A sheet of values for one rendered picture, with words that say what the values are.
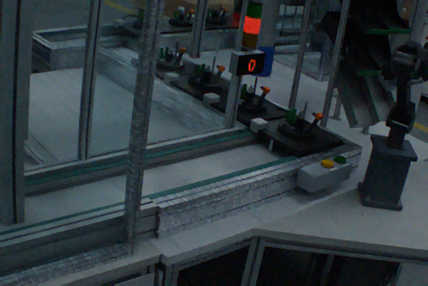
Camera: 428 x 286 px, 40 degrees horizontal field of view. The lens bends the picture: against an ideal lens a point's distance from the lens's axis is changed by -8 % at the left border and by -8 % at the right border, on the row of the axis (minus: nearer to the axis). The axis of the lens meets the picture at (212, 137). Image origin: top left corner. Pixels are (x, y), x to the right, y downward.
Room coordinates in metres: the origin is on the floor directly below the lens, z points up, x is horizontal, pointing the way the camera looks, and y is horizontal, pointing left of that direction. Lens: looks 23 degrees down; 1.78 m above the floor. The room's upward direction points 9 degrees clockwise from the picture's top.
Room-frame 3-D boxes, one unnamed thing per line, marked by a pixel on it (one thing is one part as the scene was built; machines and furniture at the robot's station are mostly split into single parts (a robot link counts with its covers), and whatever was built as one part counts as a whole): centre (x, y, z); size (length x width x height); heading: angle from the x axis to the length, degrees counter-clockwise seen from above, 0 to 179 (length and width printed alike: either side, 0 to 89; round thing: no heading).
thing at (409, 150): (1.83, -0.59, 0.96); 0.15 x 0.15 x 0.20; 89
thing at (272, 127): (2.03, -0.29, 0.96); 0.24 x 0.24 x 0.02; 44
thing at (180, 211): (1.73, -0.20, 0.91); 0.89 x 0.06 x 0.11; 134
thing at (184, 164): (1.84, -0.06, 0.91); 0.84 x 0.28 x 0.10; 134
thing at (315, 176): (1.82, -0.38, 0.93); 0.21 x 0.07 x 0.06; 134
